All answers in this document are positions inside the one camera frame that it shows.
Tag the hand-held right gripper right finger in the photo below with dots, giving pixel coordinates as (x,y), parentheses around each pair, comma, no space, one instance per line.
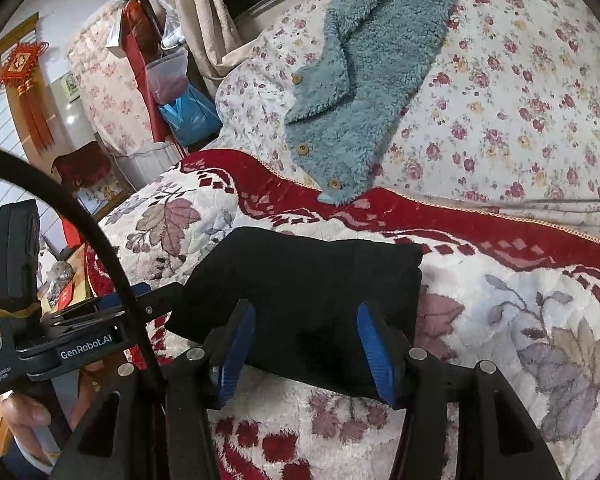
(375,350)

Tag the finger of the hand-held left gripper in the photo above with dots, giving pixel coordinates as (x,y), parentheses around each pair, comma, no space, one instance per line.
(130,296)

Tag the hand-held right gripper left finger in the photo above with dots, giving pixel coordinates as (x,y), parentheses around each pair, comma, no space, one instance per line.
(237,355)

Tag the black pants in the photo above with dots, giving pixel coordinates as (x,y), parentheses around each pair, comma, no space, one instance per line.
(305,290)

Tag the person's left hand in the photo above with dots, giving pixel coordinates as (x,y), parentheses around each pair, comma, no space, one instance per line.
(27,412)

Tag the red cloth covered chair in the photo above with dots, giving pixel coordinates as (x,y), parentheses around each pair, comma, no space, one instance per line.
(82,165)

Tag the red and white leaf blanket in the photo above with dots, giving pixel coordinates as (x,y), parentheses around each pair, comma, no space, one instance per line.
(505,320)

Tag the small framed picture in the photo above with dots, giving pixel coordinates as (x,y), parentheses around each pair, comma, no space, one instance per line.
(70,86)

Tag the blue plastic bag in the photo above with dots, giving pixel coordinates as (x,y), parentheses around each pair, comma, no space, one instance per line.
(190,115)

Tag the floral covered furniture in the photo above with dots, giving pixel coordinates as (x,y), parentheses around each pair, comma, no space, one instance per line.
(105,85)

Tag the clear plastic bag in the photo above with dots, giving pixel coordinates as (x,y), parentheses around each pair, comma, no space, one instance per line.
(167,75)

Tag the red hanging garment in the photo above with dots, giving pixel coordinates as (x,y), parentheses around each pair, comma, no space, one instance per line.
(135,35)

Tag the white plastic bag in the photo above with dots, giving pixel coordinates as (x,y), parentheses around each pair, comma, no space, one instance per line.
(172,30)

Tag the white floral quilt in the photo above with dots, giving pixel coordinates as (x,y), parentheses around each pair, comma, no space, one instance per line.
(505,110)

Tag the teal fleece jacket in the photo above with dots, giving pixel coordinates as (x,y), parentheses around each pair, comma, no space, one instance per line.
(370,60)

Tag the beige curtain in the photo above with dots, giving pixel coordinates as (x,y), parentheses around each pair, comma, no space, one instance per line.
(200,10)

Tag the red knot wall ornament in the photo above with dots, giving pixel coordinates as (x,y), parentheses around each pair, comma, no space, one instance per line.
(22,67)

